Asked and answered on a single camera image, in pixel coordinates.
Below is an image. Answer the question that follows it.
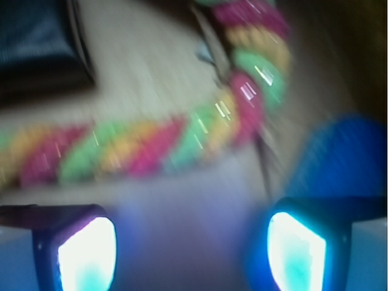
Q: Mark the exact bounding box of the brown paper bag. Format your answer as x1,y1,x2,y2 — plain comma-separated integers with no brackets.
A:
0,0,388,213

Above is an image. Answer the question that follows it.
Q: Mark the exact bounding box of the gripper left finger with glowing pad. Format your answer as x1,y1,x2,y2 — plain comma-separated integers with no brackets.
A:
1,204,117,290

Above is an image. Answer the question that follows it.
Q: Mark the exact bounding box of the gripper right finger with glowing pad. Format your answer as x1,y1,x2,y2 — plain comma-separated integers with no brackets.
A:
245,196,387,290

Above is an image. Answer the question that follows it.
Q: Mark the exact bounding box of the black rectangular pouch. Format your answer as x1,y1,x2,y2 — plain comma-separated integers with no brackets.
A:
1,1,95,93

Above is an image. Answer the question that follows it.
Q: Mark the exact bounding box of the blue sponge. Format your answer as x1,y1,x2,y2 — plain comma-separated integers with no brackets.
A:
283,112,388,221

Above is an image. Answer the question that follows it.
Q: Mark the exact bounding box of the multicolour twisted rope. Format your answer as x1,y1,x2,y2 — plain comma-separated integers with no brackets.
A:
0,0,293,190

